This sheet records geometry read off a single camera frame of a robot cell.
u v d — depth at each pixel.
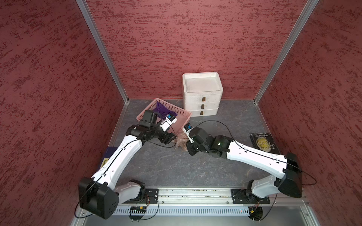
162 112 1.09
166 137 0.67
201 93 0.92
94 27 0.78
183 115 1.07
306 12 0.73
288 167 0.41
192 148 0.65
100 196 0.37
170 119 0.67
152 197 0.73
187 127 0.65
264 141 0.95
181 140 0.76
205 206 0.74
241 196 0.74
